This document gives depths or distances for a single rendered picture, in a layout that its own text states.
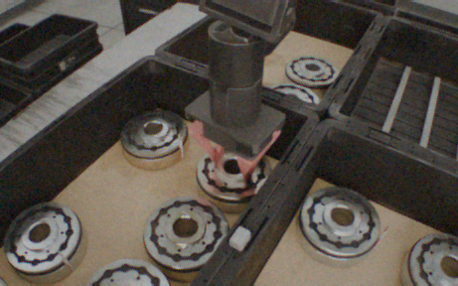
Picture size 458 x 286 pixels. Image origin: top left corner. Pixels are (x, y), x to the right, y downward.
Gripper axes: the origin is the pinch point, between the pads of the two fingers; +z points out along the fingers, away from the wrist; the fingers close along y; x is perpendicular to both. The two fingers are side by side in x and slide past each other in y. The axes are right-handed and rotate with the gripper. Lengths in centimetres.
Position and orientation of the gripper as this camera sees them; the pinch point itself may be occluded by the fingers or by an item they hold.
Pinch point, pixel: (232, 165)
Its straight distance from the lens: 47.4
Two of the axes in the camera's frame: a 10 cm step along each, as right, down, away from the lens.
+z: -0.1, 7.1, 7.1
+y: -8.1, -4.2, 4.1
